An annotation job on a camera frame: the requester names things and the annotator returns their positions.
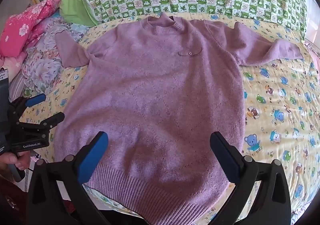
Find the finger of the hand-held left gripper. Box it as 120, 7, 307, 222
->
16, 112, 65, 134
9, 93, 47, 116

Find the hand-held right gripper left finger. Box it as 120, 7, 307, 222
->
26, 131, 112, 225

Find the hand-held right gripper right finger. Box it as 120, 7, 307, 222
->
207, 131, 292, 225

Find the purple knitted sweater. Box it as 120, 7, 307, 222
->
53, 12, 302, 225

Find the person's left hand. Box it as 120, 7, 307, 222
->
0, 151, 32, 173

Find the pale floral quilt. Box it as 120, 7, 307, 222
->
7, 14, 87, 102

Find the yellow bear print bedsheet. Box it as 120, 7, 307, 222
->
17, 13, 320, 225

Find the pink floral blanket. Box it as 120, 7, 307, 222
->
0, 0, 63, 59

